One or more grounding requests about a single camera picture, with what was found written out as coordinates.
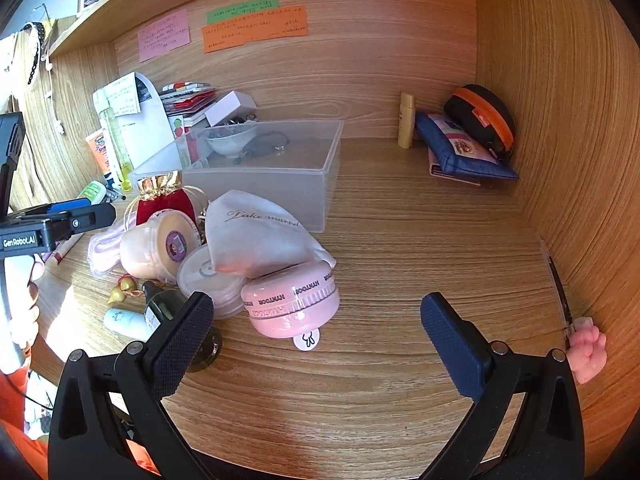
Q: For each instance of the wooden shelf board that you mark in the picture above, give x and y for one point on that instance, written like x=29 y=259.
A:
x=100 y=25

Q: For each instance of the stack of books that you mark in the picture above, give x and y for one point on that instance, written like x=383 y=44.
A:
x=187 y=100

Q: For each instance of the pink paper note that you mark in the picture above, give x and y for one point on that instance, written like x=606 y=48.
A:
x=164 y=35

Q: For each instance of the small white tube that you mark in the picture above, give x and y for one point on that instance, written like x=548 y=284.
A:
x=125 y=324

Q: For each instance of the orange clothing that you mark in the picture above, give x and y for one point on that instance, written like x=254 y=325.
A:
x=15 y=410

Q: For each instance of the small metal trinkets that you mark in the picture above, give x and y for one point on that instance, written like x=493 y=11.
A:
x=242 y=119

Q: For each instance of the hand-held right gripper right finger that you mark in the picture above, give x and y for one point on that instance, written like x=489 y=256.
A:
x=450 y=342

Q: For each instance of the white bowl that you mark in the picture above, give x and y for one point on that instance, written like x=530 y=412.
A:
x=230 y=140

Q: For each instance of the clear round container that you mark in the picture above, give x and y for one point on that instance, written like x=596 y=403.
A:
x=200 y=275

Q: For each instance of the pink wallet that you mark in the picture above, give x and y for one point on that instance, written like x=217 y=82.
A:
x=445 y=174

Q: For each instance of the clear plastic storage box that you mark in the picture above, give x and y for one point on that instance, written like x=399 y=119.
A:
x=300 y=180

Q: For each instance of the wooden desktop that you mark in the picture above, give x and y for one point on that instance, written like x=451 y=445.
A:
x=400 y=260

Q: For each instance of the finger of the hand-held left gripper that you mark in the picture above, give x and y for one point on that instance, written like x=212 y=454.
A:
x=65 y=205
x=92 y=217

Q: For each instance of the black pen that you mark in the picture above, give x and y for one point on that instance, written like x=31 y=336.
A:
x=557 y=285

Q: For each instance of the orange paper note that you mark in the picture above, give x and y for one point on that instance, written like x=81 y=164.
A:
x=260 y=32

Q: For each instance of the pink knitted band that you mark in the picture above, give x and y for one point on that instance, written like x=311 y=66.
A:
x=105 y=250

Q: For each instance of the white round tag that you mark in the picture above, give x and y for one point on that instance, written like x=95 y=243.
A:
x=306 y=341

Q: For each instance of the white printed paper slip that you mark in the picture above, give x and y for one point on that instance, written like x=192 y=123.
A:
x=122 y=95

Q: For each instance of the yellow liquid bottle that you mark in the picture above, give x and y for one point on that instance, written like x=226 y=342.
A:
x=117 y=155

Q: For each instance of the small white box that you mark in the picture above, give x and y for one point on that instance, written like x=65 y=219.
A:
x=227 y=107

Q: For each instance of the black headband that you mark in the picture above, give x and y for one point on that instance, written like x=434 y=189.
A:
x=36 y=55

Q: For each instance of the black orange zipper case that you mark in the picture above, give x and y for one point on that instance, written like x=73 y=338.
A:
x=480 y=115

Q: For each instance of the cream jar purple label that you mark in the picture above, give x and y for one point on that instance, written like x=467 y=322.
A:
x=145 y=255

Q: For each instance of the yellow tube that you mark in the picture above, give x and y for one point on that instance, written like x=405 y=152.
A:
x=406 y=120

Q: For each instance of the pink round case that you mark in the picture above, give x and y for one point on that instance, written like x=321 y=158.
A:
x=290 y=305

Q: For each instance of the red velvet pouch gold trim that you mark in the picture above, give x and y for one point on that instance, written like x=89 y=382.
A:
x=167 y=205

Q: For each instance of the green paper note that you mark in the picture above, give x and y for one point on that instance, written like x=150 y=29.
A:
x=240 y=10

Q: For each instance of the orange sunscreen tube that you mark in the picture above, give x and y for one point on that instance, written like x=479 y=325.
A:
x=100 y=155

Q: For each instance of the pink paw toy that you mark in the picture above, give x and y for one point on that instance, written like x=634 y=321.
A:
x=587 y=355

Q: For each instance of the white paper bag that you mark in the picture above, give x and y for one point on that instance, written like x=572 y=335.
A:
x=150 y=130

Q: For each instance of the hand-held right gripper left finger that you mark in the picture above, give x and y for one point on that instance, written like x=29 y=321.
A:
x=184 y=342

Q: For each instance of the person's left hand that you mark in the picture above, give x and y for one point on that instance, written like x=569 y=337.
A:
x=35 y=295

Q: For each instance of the white book coloured dots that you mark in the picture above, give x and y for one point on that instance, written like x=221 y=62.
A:
x=177 y=125

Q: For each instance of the dark green glass bottle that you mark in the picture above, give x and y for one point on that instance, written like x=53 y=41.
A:
x=165 y=305

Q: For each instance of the navy blue pouch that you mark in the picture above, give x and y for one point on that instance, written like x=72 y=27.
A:
x=450 y=155

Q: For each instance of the green white tube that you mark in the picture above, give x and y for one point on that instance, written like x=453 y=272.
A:
x=92 y=192

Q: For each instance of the white cloth pouch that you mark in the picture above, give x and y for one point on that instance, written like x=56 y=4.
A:
x=255 y=235

